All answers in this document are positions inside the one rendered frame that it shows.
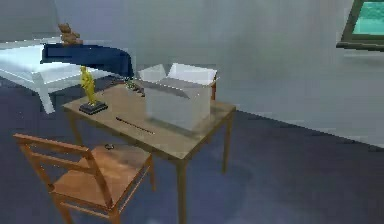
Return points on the orange wooden chair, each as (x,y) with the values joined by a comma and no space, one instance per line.
(100,173)

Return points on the white open cardboard box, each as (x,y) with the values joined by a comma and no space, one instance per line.
(180,100)

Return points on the brown wooden table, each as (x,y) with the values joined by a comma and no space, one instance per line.
(166,140)

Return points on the thin dark pencil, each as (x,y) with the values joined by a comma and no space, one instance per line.
(134,125)

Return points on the small green dark object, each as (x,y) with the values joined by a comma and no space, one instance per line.
(133,86)

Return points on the gold statuette on black base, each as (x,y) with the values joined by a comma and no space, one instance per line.
(89,88)

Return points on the dark blue blanket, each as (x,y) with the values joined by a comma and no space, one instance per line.
(90,56)

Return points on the brown teddy bear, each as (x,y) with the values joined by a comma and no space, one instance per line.
(69,34)

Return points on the white bed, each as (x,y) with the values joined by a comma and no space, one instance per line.
(23,63)

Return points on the dark framed window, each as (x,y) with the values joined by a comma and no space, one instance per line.
(366,23)

